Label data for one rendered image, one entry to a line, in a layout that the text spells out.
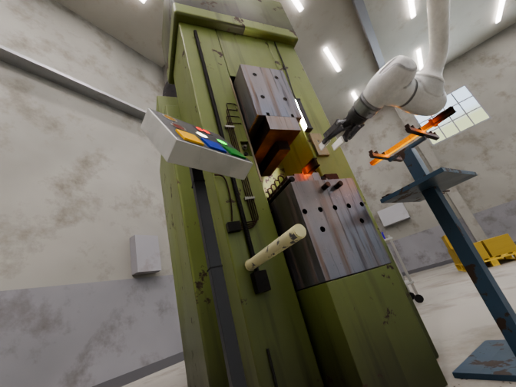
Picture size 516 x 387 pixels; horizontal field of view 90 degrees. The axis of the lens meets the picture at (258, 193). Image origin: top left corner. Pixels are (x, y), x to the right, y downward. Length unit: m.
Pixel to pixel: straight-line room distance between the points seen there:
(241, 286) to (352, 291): 0.45
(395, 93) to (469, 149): 10.98
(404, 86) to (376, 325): 0.86
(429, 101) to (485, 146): 10.92
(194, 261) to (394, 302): 1.02
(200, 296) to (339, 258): 0.79
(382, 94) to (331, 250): 0.62
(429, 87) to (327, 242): 0.66
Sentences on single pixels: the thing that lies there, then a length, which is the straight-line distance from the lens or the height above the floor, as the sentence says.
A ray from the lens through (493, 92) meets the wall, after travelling 12.72.
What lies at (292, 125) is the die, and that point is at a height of 1.30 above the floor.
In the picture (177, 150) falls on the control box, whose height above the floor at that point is 0.94.
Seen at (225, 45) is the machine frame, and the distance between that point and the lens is 2.09.
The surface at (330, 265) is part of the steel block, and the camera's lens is 1.11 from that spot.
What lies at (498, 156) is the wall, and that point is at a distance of 11.90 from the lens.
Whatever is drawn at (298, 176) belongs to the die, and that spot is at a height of 0.97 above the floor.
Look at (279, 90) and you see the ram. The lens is 1.67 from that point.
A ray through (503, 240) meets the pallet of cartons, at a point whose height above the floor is 0.34.
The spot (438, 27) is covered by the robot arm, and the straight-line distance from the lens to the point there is 1.11.
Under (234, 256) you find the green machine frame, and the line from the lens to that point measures 1.15.
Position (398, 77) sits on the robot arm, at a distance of 0.97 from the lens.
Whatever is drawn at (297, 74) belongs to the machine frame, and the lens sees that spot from 2.17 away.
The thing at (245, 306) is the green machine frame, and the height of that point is 0.47.
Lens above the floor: 0.46
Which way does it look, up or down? 23 degrees up
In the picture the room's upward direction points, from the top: 16 degrees counter-clockwise
